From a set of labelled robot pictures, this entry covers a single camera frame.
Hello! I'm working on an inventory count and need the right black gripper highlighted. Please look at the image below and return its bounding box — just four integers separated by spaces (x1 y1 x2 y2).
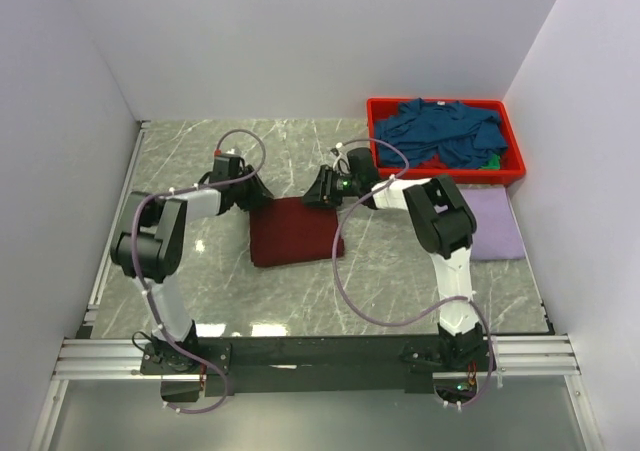
301 165 362 209

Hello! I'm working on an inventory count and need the dark red t-shirt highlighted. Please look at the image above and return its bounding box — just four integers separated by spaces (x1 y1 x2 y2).
249 197 338 268

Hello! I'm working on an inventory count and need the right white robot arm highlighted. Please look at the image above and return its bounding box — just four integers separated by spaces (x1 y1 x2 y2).
302 148 488 370

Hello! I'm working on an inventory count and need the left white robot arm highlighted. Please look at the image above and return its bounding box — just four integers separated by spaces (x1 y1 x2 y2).
109 153 274 373

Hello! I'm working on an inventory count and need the blue t-shirt in bin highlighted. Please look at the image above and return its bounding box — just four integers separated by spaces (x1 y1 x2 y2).
374 98 508 170

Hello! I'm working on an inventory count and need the green garment in bin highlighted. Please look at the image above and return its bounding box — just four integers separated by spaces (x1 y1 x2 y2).
481 153 501 171

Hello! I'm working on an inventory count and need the folded lavender t-shirt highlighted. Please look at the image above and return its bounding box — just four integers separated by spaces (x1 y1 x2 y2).
461 187 525 262

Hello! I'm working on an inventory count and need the black base beam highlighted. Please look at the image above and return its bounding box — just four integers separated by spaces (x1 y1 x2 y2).
140 334 495 403

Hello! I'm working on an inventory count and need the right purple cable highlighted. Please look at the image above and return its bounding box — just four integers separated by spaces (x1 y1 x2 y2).
327 139 496 408

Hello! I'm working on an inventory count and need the purple cable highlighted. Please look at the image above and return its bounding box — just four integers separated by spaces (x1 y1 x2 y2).
327 139 496 408
129 128 269 417

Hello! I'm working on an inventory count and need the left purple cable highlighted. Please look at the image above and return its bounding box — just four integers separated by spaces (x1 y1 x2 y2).
129 128 269 417

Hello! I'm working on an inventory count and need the aluminium frame rail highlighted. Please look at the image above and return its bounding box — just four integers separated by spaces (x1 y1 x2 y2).
52 336 581 381

